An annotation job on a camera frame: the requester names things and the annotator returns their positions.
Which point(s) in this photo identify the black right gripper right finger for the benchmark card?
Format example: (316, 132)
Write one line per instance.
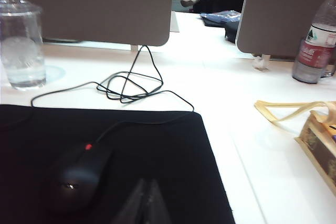
(157, 208)

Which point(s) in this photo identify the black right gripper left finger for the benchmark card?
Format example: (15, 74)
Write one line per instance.
(132, 208)

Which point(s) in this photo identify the clear cup with mermaid logo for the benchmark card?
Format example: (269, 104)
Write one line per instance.
(22, 51)

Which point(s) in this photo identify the black mouse pad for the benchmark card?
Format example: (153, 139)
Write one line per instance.
(157, 155)

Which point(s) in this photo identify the black computer mouse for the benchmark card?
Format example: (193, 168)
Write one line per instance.
(76, 179)

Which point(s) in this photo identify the white partition foot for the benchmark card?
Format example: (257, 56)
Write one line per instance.
(134, 48)
(261, 63)

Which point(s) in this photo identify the black pouch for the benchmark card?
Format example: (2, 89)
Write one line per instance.
(232, 33)

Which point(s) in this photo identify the blue striped cloth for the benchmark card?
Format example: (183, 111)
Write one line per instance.
(220, 18)

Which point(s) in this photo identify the wide brown desk partition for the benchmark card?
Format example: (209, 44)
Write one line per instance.
(92, 6)

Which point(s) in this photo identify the grey shoe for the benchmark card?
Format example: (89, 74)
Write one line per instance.
(190, 1)

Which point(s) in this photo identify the plastic water bottle red label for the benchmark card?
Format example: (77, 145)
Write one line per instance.
(313, 51)

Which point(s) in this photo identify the narrow brown desk partition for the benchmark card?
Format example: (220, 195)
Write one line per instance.
(278, 16)

